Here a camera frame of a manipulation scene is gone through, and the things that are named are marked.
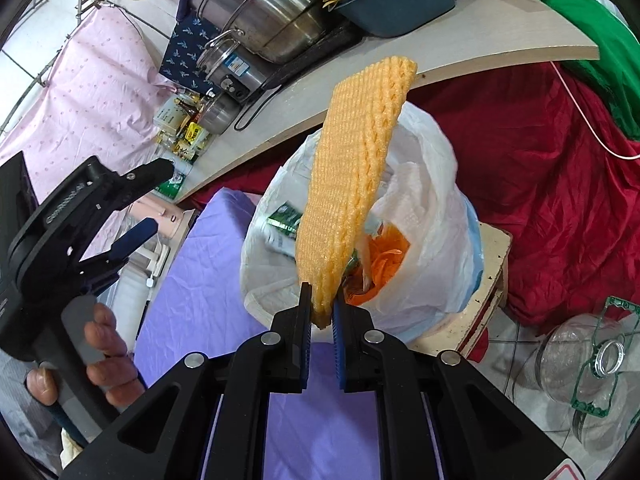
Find steel rice cooker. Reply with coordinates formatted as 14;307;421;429
196;30;281;106

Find large steel steamer pot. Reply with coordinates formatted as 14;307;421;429
187;0;346;66

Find black power cable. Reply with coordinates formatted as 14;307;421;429
232;82;286;133

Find white cable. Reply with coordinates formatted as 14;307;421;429
550;60;640;161

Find dark sauce bottle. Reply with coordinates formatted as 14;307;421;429
170;137;196;161

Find green plastic bag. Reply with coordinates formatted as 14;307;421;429
530;0;640;141

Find brown sauce bottle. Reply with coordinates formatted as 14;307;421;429
175;95;206;116

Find yellow seasoning packets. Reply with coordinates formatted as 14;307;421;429
182;122;208;153

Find red cloth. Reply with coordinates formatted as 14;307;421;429
187;62;640;361

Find white green carton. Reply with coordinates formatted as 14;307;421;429
152;96;183;136

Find white glass kettle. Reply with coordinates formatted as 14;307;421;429
125;242;171;291

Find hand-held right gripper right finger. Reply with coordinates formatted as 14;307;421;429
331;300;576;480

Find navy printed cloth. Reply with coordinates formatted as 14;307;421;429
159;10;221;93

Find person's left hand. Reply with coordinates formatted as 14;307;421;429
25;304;147;412

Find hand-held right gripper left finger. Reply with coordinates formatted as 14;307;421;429
60;282;313;480

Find small steel pot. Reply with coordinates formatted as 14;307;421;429
197;91;241;136

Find pink dotted bedsheet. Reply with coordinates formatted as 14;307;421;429
0;7;198;261

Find green patterned wrapper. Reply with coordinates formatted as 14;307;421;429
265;202;306;258

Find pink electric kettle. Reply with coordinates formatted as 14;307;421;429
127;195;196;241

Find orange printed plastic bag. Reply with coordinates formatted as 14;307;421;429
345;222;411;306

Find white lined trash bin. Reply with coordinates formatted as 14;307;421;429
240;100;486;346

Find orange waffle cloth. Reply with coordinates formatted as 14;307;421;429
294;56;418;331

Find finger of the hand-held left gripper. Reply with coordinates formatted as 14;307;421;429
107;158;176;211
67;217;159;282

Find clear plastic bottle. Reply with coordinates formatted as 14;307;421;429
512;297;640;448

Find black induction cooker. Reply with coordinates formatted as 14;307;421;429
260;22;361;91

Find green tin can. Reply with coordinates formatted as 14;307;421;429
155;162;193;203

